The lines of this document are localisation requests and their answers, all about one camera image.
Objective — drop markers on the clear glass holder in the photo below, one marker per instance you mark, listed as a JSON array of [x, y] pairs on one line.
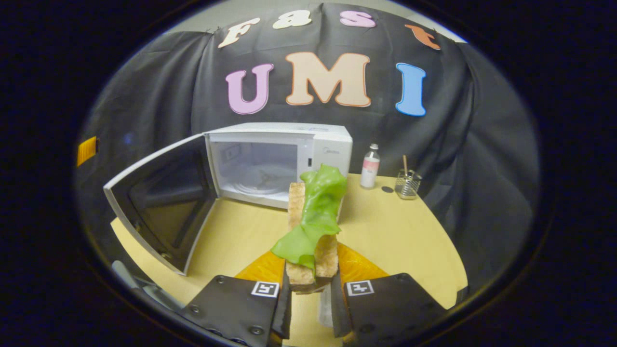
[[408, 188]]

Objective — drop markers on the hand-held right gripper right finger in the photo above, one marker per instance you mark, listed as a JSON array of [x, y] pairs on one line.
[[385, 308]]

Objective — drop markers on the white bottle with pink label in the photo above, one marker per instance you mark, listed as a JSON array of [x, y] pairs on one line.
[[369, 168]]

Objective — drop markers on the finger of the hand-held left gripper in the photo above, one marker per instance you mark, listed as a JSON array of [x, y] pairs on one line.
[[87, 150]]

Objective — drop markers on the black backdrop cloth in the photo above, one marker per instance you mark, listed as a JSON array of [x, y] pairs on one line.
[[482, 144]]

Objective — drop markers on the white microwave oven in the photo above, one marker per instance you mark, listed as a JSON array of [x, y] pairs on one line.
[[289, 131]]

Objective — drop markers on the wooden stick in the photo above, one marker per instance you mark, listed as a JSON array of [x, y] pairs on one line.
[[405, 164]]

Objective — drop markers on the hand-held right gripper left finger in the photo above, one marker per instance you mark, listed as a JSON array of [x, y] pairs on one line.
[[231, 308]]

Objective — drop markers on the bread sandwich with green lettuce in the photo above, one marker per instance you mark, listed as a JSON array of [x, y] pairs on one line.
[[318, 207]]

